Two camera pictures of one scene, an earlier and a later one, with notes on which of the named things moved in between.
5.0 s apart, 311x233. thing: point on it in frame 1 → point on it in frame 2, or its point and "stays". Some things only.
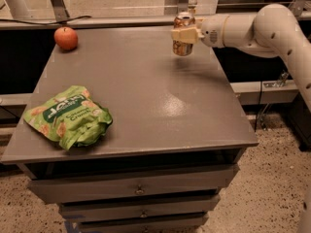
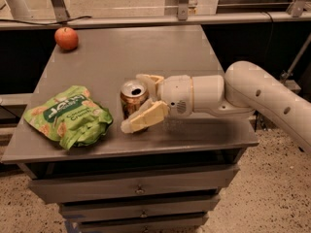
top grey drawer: (130, 184) stays
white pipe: (16, 2) stays
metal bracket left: (60, 10) stays
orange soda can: (183, 20) → (132, 93)
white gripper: (212, 31) → (176, 92)
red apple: (66, 38) stays
